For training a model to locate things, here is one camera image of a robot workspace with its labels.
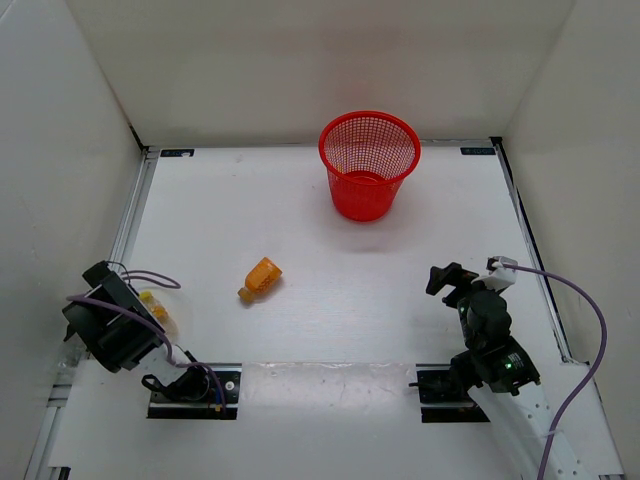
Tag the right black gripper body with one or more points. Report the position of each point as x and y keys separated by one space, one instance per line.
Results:
x=470 y=341

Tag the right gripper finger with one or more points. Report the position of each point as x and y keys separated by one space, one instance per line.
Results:
x=453 y=299
x=453 y=275

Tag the clear bottle blue cap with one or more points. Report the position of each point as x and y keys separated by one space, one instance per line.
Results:
x=69 y=358

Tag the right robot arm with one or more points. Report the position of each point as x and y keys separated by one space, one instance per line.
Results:
x=498 y=374

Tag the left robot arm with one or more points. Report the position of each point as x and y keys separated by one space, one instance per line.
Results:
x=127 y=329

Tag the red mesh plastic bin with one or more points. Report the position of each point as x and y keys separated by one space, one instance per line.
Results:
x=367 y=156

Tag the clear bottle yellow cap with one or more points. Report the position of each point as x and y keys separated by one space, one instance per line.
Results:
x=160 y=313

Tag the orange plastic bottle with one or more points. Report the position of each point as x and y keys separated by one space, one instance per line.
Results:
x=259 y=280

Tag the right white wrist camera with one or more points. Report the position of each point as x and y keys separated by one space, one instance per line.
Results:
x=500 y=274

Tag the left aluminium frame rail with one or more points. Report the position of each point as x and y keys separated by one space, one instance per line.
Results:
x=38 y=466

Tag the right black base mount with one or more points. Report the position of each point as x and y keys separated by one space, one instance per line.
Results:
x=440 y=402

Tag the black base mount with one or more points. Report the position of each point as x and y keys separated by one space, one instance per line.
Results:
x=440 y=402
x=194 y=395

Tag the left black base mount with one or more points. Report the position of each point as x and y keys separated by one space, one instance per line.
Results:
x=194 y=395

